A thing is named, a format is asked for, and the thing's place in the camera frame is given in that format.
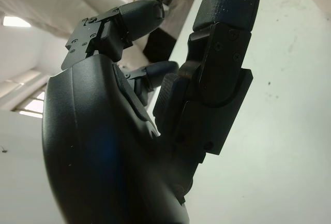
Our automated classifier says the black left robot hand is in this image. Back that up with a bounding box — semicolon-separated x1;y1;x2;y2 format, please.
41;0;264;224

